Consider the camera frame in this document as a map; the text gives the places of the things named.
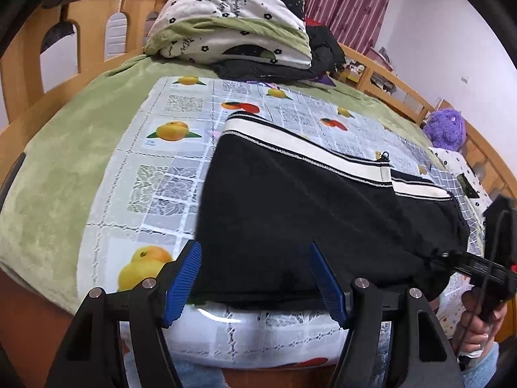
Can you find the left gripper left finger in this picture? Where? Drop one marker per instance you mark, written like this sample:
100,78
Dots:
91,355

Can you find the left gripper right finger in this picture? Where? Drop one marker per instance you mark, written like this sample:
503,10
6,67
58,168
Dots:
393,338

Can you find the black pants with white stripe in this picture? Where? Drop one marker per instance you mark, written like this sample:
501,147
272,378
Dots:
270,194

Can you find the person right hand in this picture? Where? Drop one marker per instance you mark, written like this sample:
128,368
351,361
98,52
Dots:
472,333

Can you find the floral white pillow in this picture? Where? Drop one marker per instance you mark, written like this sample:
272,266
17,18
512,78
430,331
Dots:
455,163

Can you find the grey checkered cloth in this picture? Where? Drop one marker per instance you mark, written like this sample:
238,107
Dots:
447,181

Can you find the purple plush toy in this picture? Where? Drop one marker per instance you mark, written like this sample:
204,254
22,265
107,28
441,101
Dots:
446,129

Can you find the fruit print plastic sheet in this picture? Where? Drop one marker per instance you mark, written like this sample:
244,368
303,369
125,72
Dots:
149,195

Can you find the green bed blanket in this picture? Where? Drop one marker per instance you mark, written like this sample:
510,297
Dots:
47,207

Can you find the black clothes pile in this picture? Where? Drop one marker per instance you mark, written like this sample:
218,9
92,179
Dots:
284,64

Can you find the folded floral quilt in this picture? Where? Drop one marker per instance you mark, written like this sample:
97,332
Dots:
204,31

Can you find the wooden bed frame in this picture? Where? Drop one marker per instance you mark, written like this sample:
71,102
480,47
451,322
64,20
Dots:
61,50

